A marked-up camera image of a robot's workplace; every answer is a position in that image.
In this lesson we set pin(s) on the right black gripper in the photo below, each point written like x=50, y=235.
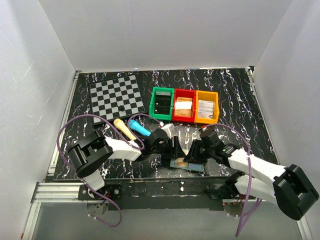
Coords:
x=192, y=154

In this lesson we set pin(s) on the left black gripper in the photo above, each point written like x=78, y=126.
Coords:
x=175, y=151

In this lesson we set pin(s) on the grey-green card holder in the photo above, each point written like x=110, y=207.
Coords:
x=172, y=165

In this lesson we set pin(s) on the light blue credit cards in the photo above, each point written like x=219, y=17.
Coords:
x=195, y=167

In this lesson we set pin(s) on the silver grey credit card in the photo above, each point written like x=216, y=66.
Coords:
x=206, y=104

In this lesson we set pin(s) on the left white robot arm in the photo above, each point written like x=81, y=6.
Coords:
x=89, y=154

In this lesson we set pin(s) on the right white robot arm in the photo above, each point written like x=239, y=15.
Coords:
x=286, y=187

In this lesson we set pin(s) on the white cards in orange bin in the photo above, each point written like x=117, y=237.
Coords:
x=206, y=113

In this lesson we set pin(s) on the brown cards in red bin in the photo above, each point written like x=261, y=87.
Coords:
x=183, y=107

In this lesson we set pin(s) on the black cards in green bin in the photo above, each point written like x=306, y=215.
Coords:
x=162, y=103

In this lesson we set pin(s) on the black front base bar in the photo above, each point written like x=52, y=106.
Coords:
x=162, y=193

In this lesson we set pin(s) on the orange plastic bin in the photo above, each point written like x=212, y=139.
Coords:
x=210, y=96

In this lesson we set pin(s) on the green plastic bin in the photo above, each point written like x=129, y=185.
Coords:
x=151, y=105

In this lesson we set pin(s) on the blue plastic marker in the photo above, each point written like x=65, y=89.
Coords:
x=135, y=126

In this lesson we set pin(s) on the red plastic bin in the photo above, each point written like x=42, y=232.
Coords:
x=185, y=93

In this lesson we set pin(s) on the black chess pawn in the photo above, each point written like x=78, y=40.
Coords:
x=121, y=108

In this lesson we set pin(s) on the black grey chessboard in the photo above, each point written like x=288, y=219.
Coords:
x=108, y=95

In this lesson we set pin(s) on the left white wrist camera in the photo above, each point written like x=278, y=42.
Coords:
x=169, y=129

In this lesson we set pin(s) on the cream wooden handle tool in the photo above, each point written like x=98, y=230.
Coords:
x=120, y=125

